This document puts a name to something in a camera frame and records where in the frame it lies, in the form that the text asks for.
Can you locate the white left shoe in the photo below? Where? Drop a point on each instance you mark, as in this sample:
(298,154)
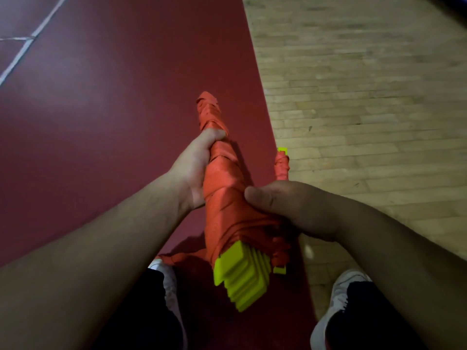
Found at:
(169,284)

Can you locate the white shoe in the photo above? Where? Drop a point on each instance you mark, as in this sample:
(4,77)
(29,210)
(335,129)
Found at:
(337,298)
(169,284)

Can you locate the person's left forearm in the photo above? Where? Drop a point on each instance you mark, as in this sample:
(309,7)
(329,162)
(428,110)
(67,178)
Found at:
(80,266)

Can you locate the person's right forearm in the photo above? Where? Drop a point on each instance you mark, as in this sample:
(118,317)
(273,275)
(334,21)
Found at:
(408,277)

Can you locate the black left trouser leg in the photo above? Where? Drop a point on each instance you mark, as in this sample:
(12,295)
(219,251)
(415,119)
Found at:
(138,313)

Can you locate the black right trouser leg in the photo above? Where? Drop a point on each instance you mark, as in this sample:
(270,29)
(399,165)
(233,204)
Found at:
(372,317)

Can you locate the black trouser leg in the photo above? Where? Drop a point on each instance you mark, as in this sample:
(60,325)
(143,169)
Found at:
(372,317)
(138,313)

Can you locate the white right shoe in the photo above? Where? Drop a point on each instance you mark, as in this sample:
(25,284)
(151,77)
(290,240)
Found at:
(337,298)

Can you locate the person's right hand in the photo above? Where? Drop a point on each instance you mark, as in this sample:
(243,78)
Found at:
(306,207)

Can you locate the person's left hand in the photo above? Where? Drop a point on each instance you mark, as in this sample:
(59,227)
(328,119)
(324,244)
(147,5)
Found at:
(193,171)

